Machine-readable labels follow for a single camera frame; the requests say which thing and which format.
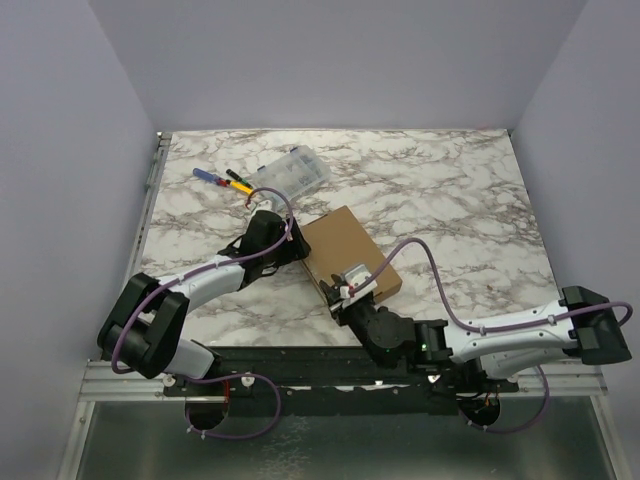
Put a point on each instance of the blue handled screwdriver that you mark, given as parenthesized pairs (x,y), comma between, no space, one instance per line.
(209,177)

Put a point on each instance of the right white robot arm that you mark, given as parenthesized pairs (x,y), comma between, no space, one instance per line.
(581,324)

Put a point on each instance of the brown cardboard express box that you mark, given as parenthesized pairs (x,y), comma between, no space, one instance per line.
(338,242)

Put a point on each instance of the clear plastic organizer box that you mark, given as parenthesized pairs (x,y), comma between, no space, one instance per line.
(296,174)

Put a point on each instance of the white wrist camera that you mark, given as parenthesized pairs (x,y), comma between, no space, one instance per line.
(263,205)
(356,283)

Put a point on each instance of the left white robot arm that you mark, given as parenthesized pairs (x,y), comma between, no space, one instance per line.
(144,328)

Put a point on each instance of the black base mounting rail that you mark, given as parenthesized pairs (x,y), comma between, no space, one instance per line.
(329,381)

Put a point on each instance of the yellow handled screwdriver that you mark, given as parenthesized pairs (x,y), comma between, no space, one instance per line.
(239,186)

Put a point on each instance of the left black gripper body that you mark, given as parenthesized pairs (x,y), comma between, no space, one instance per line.
(274,259)

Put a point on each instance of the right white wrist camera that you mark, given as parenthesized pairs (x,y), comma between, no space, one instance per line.
(356,283)

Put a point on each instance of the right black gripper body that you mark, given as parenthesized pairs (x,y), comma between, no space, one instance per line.
(338,304)

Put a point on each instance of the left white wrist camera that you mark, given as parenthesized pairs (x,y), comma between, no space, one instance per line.
(263,205)

